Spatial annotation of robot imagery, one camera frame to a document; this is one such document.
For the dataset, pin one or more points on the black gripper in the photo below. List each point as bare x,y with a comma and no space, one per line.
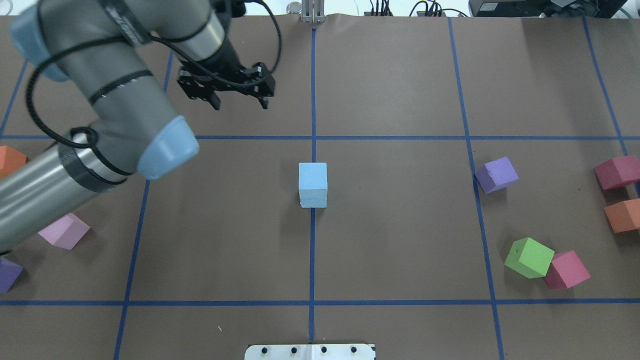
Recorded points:
223,60

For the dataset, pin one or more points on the light blue block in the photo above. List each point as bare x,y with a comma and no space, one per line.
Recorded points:
313,198
313,177

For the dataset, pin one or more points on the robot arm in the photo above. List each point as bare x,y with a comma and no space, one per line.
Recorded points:
138,130

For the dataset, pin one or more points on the metal clamp at table edge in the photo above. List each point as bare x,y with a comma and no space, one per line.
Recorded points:
309,11

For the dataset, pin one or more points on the light pink block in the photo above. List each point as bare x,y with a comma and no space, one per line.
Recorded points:
66,232

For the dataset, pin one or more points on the orange block left side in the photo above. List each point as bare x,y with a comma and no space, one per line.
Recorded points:
11,160

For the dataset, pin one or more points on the orange block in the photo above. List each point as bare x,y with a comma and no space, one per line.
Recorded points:
623,216
11,160

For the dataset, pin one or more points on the purple block right side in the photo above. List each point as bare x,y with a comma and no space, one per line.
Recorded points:
496,175

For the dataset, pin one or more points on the dark purple block left side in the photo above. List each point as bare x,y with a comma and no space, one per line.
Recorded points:
9,273

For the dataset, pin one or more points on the pink block beside green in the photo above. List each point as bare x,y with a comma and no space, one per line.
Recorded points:
566,270

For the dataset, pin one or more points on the dark pink block far right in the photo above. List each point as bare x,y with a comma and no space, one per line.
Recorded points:
618,172

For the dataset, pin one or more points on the orange block right side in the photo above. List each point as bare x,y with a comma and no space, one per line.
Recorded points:
623,216

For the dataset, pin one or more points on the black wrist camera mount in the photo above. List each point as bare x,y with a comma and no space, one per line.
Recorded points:
229,9

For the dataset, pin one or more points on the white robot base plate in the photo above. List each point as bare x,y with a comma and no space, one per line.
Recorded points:
337,351

